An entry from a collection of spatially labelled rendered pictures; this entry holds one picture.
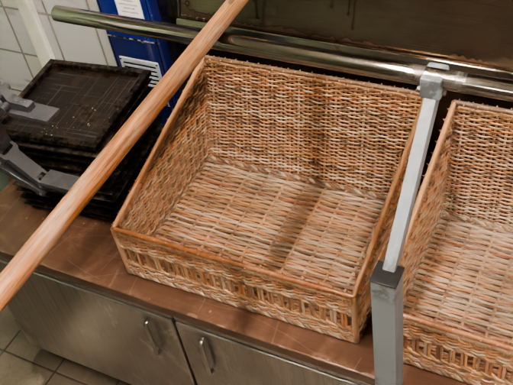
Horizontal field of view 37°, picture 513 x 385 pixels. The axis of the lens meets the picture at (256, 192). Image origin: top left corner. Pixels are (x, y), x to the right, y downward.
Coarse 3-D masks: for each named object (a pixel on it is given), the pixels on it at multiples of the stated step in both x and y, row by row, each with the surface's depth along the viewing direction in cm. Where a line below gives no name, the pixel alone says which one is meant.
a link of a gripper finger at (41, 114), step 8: (40, 104) 106; (8, 112) 106; (16, 112) 106; (24, 112) 105; (32, 112) 105; (40, 112) 105; (48, 112) 105; (56, 112) 105; (32, 120) 105; (40, 120) 104; (48, 120) 104
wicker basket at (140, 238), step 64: (256, 64) 175; (192, 128) 183; (256, 128) 183; (320, 128) 175; (384, 128) 168; (192, 192) 186; (256, 192) 183; (384, 192) 176; (128, 256) 169; (192, 256) 154; (256, 256) 169; (320, 256) 166; (384, 256) 154; (320, 320) 150
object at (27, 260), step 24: (240, 0) 129; (216, 24) 124; (192, 48) 120; (168, 72) 116; (168, 96) 114; (144, 120) 110; (120, 144) 106; (96, 168) 103; (72, 192) 100; (48, 216) 98; (72, 216) 99; (48, 240) 96; (24, 264) 93; (0, 288) 91; (0, 312) 91
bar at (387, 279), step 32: (128, 32) 135; (160, 32) 131; (192, 32) 129; (320, 64) 120; (352, 64) 117; (384, 64) 115; (416, 64) 114; (512, 96) 108; (416, 128) 115; (416, 160) 115; (416, 192) 116; (384, 288) 115; (384, 320) 121; (384, 352) 127; (384, 384) 134
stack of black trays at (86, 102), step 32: (64, 64) 188; (96, 64) 186; (32, 96) 182; (64, 96) 181; (96, 96) 179; (128, 96) 175; (32, 128) 173; (64, 128) 172; (96, 128) 170; (160, 128) 192; (64, 160) 172; (128, 160) 180; (32, 192) 185; (64, 192) 180; (96, 192) 177; (128, 192) 181
